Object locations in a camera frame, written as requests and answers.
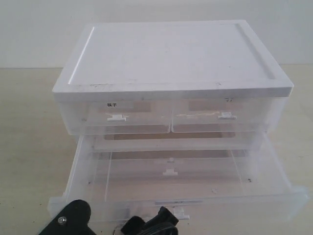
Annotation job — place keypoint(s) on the translucent white drawer cabinet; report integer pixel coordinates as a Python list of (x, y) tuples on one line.
[(169, 61)]

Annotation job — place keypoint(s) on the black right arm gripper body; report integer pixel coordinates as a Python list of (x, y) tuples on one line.
[(73, 219)]

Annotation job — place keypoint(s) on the small drawer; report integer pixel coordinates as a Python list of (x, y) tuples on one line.
[(218, 115), (129, 117)]

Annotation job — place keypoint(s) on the wide clear bottom drawer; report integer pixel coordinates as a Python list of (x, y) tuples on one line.
[(185, 176)]

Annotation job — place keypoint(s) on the top left small drawer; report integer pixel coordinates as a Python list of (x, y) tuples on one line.
[(129, 117)]

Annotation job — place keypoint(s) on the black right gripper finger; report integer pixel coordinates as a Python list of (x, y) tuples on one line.
[(164, 223)]

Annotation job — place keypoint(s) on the wide clear drawer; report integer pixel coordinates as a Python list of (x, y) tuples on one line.
[(185, 176), (269, 195)]

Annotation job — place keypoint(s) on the top right small drawer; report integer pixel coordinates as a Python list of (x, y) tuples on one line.
[(218, 115)]

